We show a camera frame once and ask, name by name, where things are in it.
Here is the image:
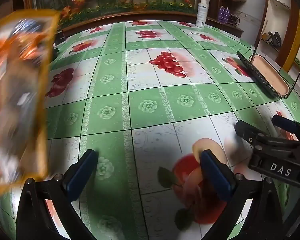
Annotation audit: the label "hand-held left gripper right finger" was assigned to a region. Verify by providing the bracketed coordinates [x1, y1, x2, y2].
[199, 149, 284, 240]

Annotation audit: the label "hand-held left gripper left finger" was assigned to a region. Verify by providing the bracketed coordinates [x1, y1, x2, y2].
[16, 149, 99, 240]

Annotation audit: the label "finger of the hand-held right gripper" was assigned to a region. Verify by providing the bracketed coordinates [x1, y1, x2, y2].
[272, 114, 300, 137]
[234, 120, 268, 144]

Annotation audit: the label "yellow cardboard snack box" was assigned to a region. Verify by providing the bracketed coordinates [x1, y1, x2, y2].
[0, 9, 62, 198]

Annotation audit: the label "tan biscuit packets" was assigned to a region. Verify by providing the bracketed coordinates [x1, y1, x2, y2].
[237, 0, 300, 99]

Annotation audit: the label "green fruit-print tablecloth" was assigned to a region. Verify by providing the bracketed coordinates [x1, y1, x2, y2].
[0, 20, 300, 240]

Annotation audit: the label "white spray bottle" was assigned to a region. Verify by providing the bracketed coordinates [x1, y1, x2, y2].
[195, 0, 207, 28]

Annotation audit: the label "small black object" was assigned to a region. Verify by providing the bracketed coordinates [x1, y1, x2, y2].
[55, 30, 65, 45]

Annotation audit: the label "curved wooden sideboard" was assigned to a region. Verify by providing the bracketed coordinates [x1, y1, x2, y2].
[56, 9, 244, 38]

